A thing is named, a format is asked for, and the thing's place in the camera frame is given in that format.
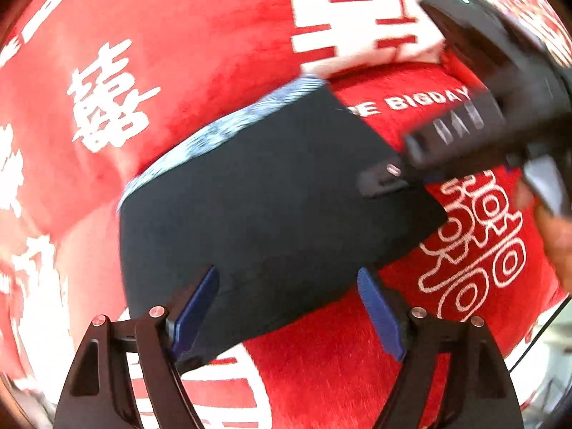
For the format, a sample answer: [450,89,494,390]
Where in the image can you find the black pants with blue trim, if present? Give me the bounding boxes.
[118,75,446,371]

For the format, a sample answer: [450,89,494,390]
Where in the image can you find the person's right hand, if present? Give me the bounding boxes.
[514,180,572,294]

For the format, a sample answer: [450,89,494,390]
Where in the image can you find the red sofa cover with characters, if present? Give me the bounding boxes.
[1,0,571,428]

